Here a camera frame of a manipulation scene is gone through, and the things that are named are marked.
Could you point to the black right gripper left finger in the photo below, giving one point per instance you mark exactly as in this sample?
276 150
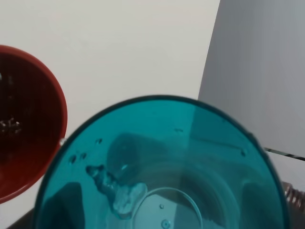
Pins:
25 222

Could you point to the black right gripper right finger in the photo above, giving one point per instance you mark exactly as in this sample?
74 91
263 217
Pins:
296 216

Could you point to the teal translucent plastic cup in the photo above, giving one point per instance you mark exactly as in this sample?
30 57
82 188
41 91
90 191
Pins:
161 162

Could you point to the red plastic cup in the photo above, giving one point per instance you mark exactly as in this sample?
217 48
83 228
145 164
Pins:
33 120

